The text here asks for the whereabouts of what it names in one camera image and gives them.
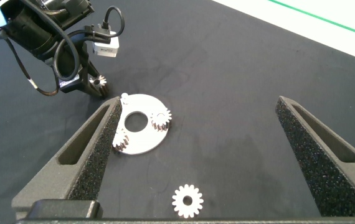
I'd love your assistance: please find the thin black tagged cable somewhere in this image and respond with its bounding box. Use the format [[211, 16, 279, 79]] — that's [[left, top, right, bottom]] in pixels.
[[2, 35, 60, 97]]

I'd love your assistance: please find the small steel gear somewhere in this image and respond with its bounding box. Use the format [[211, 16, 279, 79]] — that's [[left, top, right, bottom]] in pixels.
[[150, 108, 173, 133], [112, 129, 130, 152], [88, 75, 110, 97]]

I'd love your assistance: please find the black camera cable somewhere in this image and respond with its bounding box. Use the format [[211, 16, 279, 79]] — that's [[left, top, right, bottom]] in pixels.
[[102, 5, 126, 38]]

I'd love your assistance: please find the boxy white wrist camera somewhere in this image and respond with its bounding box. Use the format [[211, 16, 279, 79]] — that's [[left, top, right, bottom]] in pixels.
[[92, 30, 120, 58]]

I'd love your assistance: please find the round white plate with pins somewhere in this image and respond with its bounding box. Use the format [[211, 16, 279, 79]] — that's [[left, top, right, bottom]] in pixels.
[[112, 92, 170, 156]]

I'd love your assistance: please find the green tape line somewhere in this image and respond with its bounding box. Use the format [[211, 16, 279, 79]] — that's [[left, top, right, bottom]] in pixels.
[[267, 0, 355, 40]]

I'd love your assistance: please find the thick black cable loop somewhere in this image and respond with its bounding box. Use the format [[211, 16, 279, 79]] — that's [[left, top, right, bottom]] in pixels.
[[21, 0, 82, 82]]

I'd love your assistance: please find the large steel gear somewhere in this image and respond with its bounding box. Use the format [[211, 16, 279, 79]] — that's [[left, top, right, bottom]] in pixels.
[[171, 184, 204, 219]]

